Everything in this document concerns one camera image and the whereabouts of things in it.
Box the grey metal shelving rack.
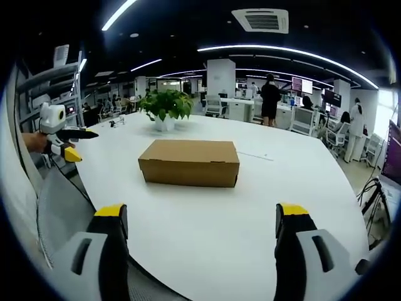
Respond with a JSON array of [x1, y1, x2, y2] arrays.
[[14, 44, 85, 129]]

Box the white ceiling air conditioner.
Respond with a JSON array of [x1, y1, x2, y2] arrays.
[[231, 8, 289, 34]]

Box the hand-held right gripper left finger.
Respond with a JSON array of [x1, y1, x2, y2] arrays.
[[51, 203, 130, 301]]

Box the white office chair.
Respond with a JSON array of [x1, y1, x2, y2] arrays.
[[288, 107, 316, 137], [205, 94, 229, 118], [325, 121, 351, 159]]

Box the green potted plant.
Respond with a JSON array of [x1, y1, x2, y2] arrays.
[[137, 88, 195, 122]]

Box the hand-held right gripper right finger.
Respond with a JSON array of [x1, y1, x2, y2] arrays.
[[273, 202, 361, 301]]

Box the white plant pot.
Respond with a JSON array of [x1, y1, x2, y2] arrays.
[[154, 113, 176, 132]]

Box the wall screen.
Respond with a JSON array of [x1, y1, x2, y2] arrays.
[[291, 77, 313, 94]]

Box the person's left hand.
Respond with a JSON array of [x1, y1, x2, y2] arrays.
[[24, 131, 76, 154]]

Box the brown cardboard shoe box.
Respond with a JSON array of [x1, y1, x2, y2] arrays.
[[138, 139, 241, 188]]

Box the black cables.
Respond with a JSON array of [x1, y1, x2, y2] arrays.
[[357, 177, 392, 248]]

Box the small white object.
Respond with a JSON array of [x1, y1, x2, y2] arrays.
[[107, 114, 127, 128]]

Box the computer monitor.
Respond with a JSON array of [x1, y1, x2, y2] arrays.
[[379, 119, 401, 186]]

